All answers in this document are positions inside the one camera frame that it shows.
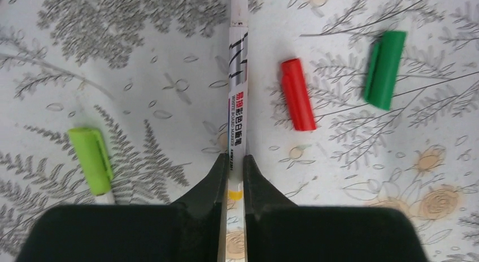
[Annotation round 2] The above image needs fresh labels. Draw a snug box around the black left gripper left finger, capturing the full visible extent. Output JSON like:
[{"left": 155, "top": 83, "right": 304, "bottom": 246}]
[{"left": 16, "top": 154, "right": 228, "bottom": 261}]

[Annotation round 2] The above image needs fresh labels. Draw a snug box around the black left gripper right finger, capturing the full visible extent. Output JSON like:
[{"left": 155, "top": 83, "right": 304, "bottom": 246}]
[{"left": 243, "top": 155, "right": 427, "bottom": 261}]

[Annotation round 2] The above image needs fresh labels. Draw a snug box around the white marker pen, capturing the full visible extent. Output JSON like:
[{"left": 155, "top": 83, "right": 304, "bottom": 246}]
[
  {"left": 217, "top": 0, "right": 250, "bottom": 262},
  {"left": 94, "top": 191, "right": 115, "bottom": 205}
]

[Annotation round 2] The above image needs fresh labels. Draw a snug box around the light green pen cap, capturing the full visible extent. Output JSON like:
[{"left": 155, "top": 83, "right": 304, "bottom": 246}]
[{"left": 67, "top": 128, "right": 114, "bottom": 196}]

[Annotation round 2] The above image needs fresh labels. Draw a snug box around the red pen cap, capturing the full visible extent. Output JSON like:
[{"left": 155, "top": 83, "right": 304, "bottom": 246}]
[{"left": 280, "top": 58, "right": 317, "bottom": 132}]

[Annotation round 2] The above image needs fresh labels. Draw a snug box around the floral patterned table cover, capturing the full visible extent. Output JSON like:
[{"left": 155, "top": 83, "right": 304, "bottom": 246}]
[{"left": 1, "top": 0, "right": 478, "bottom": 261}]

